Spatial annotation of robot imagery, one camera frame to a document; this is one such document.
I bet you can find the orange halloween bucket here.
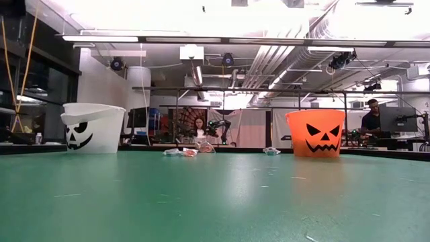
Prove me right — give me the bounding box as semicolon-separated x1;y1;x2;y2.
285;109;346;158

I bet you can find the red brown wrapped candy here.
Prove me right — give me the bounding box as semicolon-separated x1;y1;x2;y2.
196;140;216;154

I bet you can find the white halloween bucket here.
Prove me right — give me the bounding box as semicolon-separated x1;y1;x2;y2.
60;102;126;155

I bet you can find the person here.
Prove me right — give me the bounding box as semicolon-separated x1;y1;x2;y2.
360;98;382;137
193;116;208;139

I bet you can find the white hanging sheet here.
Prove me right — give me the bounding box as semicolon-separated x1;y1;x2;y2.
206;108;290;149

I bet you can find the blue barrel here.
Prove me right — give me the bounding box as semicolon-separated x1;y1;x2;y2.
149;107;161;132

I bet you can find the black round ceiling device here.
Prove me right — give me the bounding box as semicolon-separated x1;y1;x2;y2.
221;52;235;67
110;56;124;71

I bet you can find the white ceiling box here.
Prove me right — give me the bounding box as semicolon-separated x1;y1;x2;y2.
179;44;205;61

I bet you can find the black background screen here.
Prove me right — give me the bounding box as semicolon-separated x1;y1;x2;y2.
127;107;148;128

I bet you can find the green table mat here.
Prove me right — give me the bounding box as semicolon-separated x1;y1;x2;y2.
0;149;430;242

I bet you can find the white round column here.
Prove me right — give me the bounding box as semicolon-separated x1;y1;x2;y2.
126;66;152;112

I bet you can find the long ceiling light bar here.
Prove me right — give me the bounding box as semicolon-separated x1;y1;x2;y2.
55;33;430;48

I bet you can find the dark desk monitor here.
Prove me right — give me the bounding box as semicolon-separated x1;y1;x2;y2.
378;106;419;132

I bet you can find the ceiling track fixture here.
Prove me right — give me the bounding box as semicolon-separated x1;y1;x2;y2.
355;0;414;15

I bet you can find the black metal rack frame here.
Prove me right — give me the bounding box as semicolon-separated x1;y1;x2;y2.
132;86;430;147

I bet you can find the silver ventilation duct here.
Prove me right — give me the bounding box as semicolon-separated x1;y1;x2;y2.
241;45;337;102

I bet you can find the black ceiling camera cluster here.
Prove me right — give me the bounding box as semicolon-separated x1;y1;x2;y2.
329;50;357;71

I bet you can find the black table frame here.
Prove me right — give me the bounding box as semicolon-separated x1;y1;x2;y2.
0;143;430;162

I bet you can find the yellow cord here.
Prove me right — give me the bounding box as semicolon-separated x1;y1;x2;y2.
0;0;40;134

